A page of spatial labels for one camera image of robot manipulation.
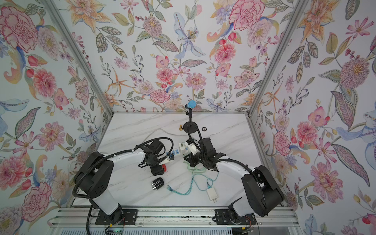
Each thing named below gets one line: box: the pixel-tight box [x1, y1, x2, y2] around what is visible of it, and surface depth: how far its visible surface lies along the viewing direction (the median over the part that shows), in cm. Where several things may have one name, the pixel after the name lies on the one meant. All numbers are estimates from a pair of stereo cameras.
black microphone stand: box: [183, 104, 198, 134], surface depth 113 cm
